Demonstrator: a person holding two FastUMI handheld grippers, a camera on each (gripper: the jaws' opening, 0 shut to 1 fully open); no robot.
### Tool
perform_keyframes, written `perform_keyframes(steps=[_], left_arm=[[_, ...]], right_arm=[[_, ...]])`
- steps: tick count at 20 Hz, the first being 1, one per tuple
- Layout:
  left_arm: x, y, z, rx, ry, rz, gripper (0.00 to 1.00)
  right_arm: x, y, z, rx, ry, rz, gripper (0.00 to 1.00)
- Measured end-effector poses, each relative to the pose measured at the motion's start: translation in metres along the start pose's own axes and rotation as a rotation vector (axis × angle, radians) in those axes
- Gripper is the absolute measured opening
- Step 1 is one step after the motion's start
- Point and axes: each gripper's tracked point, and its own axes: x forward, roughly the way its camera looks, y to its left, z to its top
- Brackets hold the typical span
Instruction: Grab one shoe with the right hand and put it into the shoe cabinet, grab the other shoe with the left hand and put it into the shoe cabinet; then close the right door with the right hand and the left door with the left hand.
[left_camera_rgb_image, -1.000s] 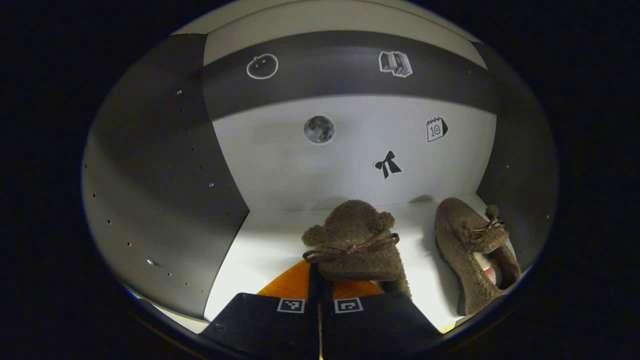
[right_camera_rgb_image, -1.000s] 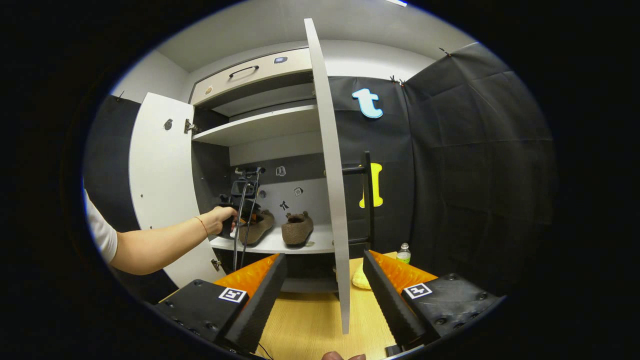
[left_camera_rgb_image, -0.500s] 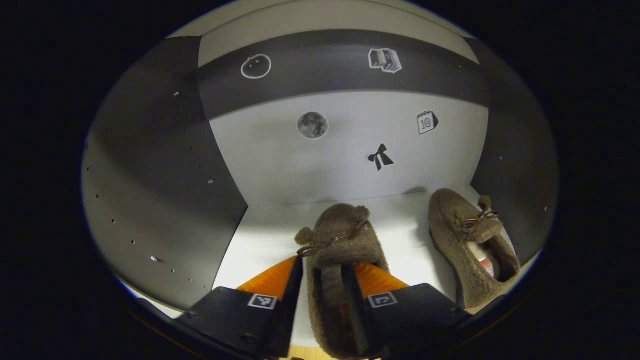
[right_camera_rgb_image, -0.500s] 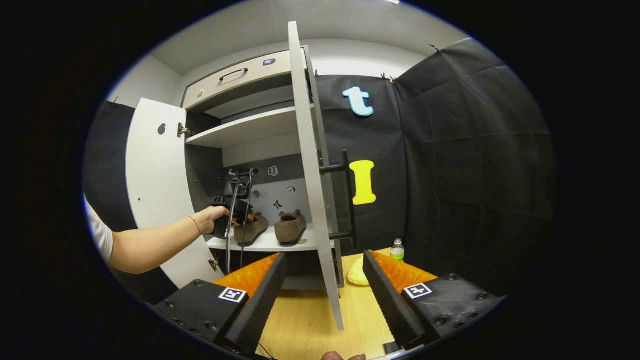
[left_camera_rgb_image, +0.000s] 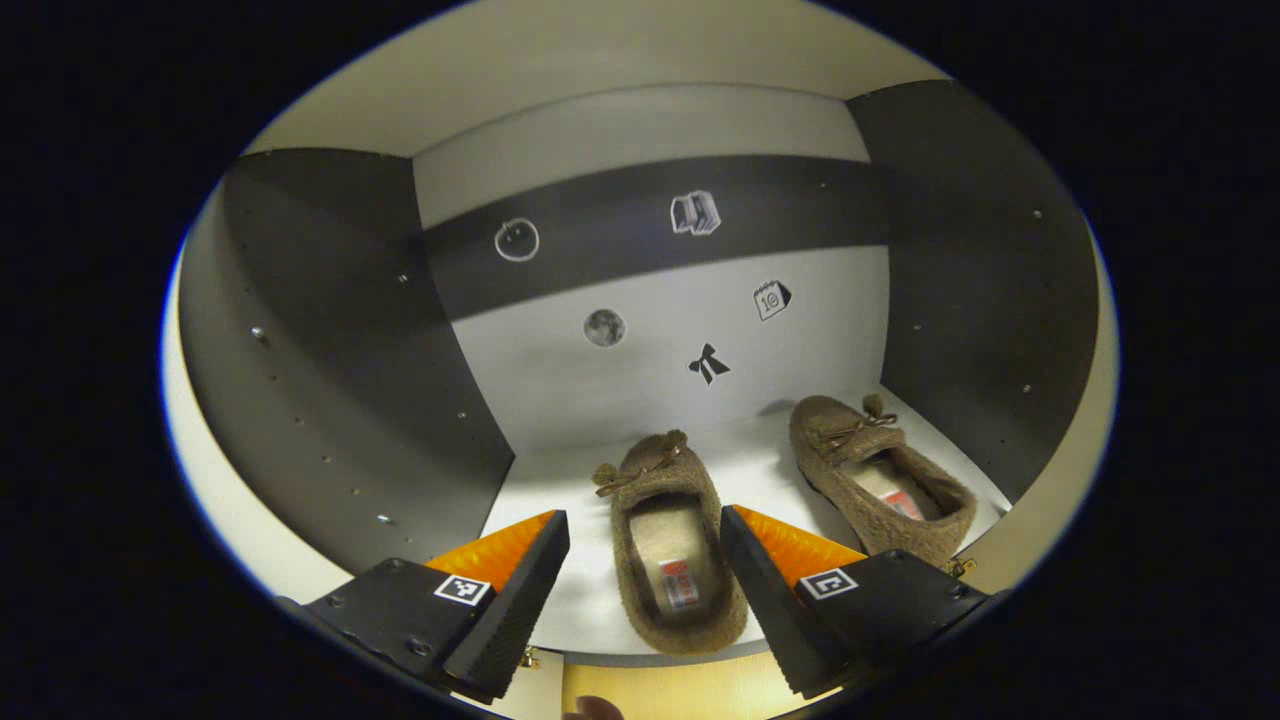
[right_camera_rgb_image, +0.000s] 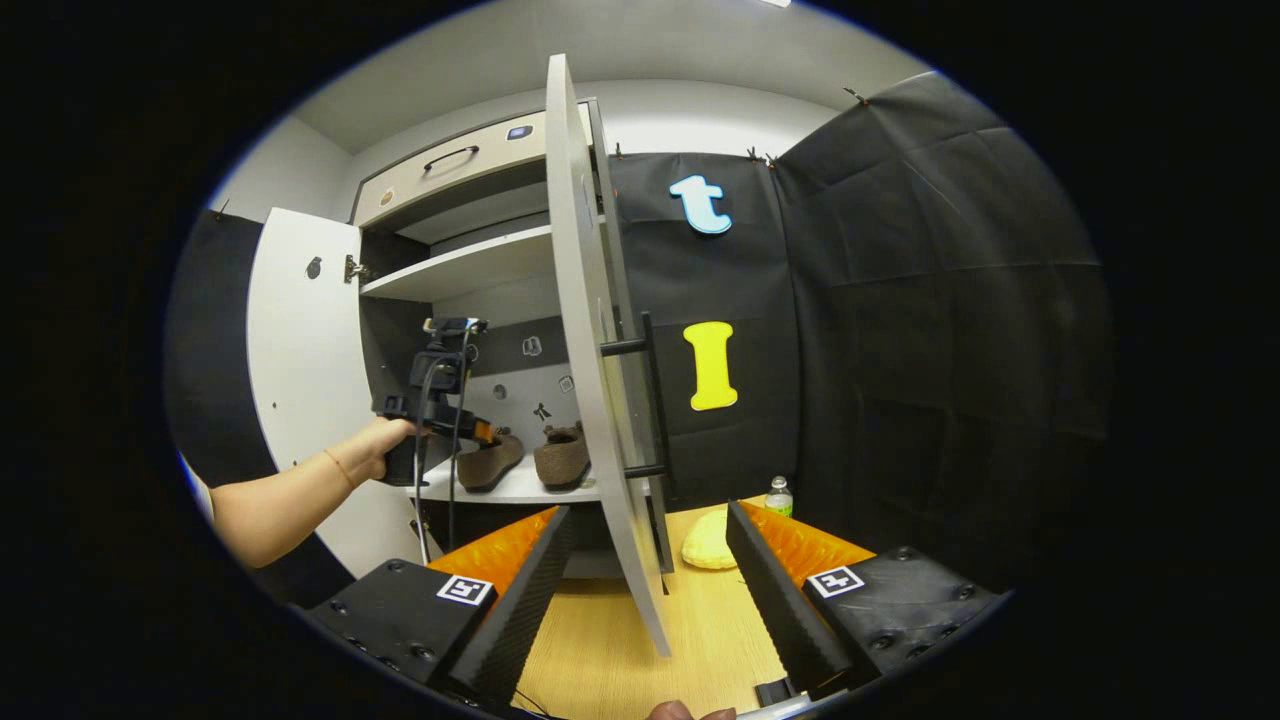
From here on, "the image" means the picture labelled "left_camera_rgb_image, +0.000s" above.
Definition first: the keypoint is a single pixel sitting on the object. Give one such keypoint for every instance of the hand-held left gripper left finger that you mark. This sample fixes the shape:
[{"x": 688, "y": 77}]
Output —
[{"x": 515, "y": 610}]

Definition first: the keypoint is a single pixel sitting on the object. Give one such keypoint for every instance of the white and grey shoe cabinet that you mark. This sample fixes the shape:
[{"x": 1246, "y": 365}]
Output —
[{"x": 560, "y": 380}]

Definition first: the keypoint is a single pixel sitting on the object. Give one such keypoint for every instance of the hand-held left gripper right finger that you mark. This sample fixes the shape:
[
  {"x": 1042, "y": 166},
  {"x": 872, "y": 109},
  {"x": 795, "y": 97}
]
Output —
[{"x": 765, "y": 610}]

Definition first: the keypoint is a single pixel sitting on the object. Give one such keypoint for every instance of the metal door hinge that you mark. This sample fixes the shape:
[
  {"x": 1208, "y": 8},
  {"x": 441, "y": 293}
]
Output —
[
  {"x": 960, "y": 568},
  {"x": 530, "y": 658}
]

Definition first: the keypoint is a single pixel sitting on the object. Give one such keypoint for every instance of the brown fuzzy shoe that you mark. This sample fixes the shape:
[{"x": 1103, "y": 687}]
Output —
[
  {"x": 660, "y": 480},
  {"x": 830, "y": 430}
]

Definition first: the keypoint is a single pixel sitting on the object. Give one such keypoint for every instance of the white shoe cabinet door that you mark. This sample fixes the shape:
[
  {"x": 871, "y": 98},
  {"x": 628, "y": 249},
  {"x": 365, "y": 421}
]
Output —
[
  {"x": 250, "y": 540},
  {"x": 1060, "y": 480}
]

